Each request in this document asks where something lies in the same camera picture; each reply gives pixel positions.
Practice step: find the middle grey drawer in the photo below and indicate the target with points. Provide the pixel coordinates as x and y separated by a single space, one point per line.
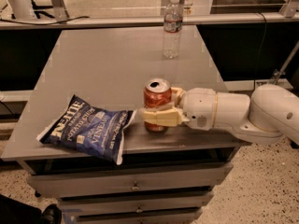
138 203

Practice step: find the grey drawer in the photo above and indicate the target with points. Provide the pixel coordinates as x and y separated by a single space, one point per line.
130 180
138 203
186 215

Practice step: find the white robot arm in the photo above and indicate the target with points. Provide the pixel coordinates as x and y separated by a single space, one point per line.
263 117

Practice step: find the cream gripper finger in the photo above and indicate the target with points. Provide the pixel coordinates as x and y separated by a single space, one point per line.
177 95
171 117

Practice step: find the blue potato chip bag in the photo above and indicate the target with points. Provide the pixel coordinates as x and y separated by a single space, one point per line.
90 130

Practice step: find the grey metal rail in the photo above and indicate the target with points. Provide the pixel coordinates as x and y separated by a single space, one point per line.
89 23

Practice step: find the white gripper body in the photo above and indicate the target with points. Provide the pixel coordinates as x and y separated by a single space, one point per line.
198 106

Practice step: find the top grey drawer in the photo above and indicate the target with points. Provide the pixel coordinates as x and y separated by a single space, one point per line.
130 180

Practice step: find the grey drawer cabinet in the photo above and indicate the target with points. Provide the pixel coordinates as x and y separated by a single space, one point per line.
109 68

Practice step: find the black shoe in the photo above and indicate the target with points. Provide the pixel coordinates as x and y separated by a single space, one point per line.
51 215

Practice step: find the bottom grey drawer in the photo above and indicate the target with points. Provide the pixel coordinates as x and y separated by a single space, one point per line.
186 215

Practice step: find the red coke can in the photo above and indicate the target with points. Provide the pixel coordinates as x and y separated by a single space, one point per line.
157 92

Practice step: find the clear plastic water bottle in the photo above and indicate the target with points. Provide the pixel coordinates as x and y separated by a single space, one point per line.
173 18

